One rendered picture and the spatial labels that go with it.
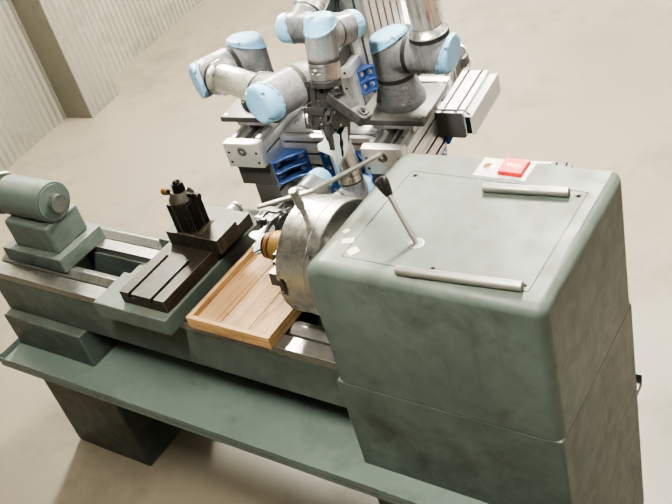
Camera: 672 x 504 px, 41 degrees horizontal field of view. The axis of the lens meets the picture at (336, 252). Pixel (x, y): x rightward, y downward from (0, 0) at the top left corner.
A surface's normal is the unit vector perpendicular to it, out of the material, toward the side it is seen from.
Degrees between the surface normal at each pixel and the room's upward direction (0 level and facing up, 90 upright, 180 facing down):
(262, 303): 0
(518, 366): 90
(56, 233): 90
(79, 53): 90
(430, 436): 90
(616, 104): 0
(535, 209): 0
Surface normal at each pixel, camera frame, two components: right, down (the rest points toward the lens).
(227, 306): -0.24, -0.77
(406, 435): -0.51, 0.61
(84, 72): 0.88, 0.09
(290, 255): -0.55, 0.01
